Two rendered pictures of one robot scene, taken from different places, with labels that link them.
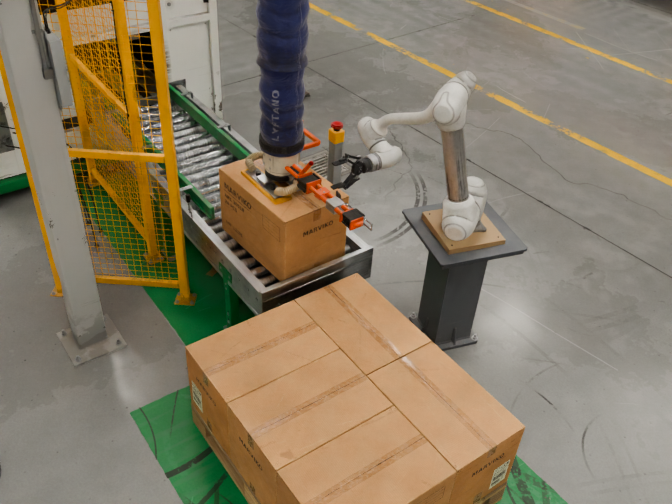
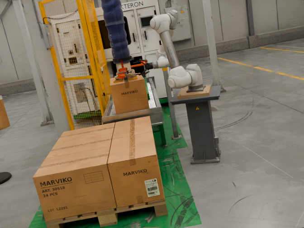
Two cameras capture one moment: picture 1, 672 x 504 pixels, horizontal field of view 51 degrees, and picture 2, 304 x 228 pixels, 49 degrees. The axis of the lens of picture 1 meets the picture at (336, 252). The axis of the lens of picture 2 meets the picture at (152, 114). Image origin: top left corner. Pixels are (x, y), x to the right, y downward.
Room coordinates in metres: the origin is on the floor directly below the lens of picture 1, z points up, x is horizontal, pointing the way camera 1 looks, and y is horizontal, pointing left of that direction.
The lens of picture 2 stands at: (-0.02, -2.38, 1.53)
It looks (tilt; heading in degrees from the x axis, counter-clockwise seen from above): 15 degrees down; 38
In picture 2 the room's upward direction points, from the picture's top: 10 degrees counter-clockwise
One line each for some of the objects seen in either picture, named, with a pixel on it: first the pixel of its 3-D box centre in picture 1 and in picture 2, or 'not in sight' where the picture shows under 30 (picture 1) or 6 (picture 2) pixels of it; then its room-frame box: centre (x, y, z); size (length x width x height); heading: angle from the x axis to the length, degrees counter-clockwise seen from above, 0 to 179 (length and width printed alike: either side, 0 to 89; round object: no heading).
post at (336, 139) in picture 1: (332, 202); (170, 102); (3.57, 0.04, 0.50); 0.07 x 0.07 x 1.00; 38
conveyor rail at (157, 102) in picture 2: (257, 166); (154, 95); (3.94, 0.54, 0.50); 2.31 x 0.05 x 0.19; 38
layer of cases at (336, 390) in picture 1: (345, 413); (106, 159); (2.10, -0.09, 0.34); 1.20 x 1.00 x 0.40; 38
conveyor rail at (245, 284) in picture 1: (164, 195); (112, 103); (3.54, 1.06, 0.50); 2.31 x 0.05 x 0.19; 38
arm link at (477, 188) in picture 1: (470, 198); (193, 74); (3.03, -0.67, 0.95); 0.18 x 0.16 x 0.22; 160
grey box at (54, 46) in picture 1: (54, 65); (47, 35); (2.84, 1.26, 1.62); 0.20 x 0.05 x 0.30; 38
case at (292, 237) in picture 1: (282, 213); (129, 94); (3.08, 0.30, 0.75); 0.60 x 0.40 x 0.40; 41
